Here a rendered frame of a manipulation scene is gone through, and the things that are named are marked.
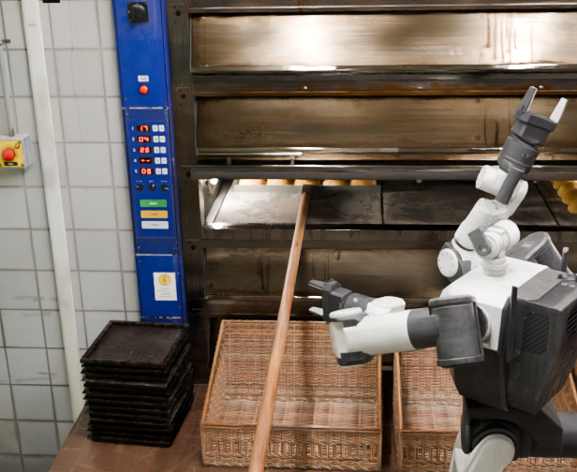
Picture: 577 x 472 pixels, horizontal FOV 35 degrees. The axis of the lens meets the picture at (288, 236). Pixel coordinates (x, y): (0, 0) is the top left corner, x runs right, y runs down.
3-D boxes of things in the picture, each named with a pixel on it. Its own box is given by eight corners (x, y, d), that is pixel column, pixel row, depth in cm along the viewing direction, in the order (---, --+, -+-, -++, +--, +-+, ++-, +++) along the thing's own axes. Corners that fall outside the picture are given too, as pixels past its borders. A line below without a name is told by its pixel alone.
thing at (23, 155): (5, 162, 303) (0, 133, 299) (34, 162, 302) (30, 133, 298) (-4, 169, 296) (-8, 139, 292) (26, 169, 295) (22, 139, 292)
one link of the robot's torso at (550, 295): (597, 387, 222) (611, 251, 210) (536, 450, 198) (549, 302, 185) (487, 352, 240) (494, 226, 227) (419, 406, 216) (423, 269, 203)
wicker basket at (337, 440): (223, 387, 325) (219, 317, 315) (381, 390, 320) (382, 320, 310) (199, 467, 280) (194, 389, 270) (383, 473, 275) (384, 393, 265)
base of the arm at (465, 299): (450, 366, 205) (496, 361, 198) (421, 371, 195) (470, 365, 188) (440, 301, 207) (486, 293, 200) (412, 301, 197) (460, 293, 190)
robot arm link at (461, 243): (489, 202, 247) (457, 251, 260) (462, 205, 242) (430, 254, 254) (511, 229, 241) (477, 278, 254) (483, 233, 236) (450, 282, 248)
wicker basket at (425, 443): (390, 391, 319) (392, 321, 309) (553, 394, 315) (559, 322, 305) (395, 475, 274) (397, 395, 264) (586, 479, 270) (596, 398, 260)
